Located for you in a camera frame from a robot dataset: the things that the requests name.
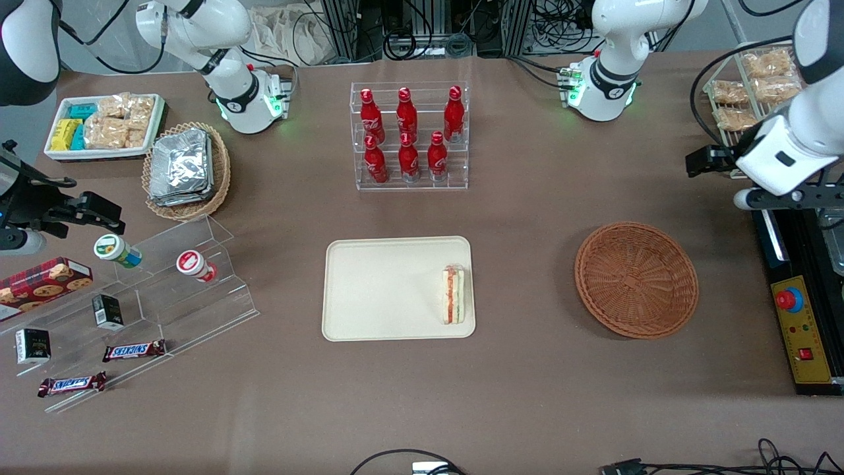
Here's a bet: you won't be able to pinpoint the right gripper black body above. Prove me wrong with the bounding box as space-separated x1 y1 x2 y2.
0 142 50 232

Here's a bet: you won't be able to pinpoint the layered sandwich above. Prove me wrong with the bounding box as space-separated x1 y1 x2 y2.
440 265 466 325

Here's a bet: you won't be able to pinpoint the light wicker basket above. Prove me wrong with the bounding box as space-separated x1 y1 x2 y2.
142 122 231 222

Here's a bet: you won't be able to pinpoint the brown wicker basket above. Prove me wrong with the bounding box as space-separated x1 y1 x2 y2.
574 221 700 340

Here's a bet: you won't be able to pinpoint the cream plastic tray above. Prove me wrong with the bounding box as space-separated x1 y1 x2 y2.
322 236 477 342

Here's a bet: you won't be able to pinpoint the green lid yogurt cup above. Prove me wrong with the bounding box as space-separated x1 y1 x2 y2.
94 234 142 269

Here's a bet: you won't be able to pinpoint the red tartan cookie box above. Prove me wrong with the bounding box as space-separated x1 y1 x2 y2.
0 257 93 324

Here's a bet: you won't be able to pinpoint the yellow snack pack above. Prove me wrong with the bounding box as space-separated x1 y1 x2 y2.
51 119 83 151

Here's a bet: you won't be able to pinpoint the silver foil wrapped pack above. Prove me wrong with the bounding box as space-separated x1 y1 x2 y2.
148 129 215 206

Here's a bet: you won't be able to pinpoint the black heating machine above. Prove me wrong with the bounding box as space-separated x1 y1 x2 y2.
752 198 844 396

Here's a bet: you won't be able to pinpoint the small black drink carton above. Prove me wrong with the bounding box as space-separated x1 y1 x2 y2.
15 328 52 365
91 294 125 331

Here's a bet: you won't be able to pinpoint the red lid yogurt cup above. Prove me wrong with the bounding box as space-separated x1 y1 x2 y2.
176 249 218 283

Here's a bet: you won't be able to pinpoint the steel pan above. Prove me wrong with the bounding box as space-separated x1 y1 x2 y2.
818 210 844 274

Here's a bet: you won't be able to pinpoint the white plastic snack bin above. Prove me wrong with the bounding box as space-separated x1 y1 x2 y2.
43 94 167 162

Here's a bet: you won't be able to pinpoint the clear acrylic stepped shelf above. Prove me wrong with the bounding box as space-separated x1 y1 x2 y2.
0 214 259 415

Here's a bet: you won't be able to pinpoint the Snickers chocolate bar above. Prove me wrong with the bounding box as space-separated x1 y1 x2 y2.
102 340 167 364
38 371 107 398

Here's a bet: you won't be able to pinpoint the yellow control panel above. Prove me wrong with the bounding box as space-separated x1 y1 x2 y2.
770 274 835 385

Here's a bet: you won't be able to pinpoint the clear acrylic bottle rack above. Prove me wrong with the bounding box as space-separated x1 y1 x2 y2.
349 81 470 192

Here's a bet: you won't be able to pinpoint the red cola bottle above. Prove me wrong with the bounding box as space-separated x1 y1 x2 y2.
398 132 421 182
359 88 386 144
427 131 449 181
443 86 465 143
396 87 419 139
364 135 390 184

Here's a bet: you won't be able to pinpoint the white cloth bags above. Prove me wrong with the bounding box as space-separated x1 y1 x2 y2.
251 5 330 67

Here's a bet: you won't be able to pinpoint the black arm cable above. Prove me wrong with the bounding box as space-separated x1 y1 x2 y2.
56 0 166 75
689 36 799 150

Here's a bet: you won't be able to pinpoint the silver machine handle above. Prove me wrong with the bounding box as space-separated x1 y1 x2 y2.
760 210 790 263

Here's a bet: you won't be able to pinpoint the white wire rack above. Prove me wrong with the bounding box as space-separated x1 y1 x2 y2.
702 38 844 180

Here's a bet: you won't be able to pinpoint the black cable bundle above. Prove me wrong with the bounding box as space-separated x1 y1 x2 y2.
643 437 844 475
359 0 508 60

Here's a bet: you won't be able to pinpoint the aluminium frame profile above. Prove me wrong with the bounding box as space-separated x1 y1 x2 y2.
322 0 360 63

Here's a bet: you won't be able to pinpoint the black cable loop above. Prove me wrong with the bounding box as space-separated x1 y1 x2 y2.
349 449 466 475

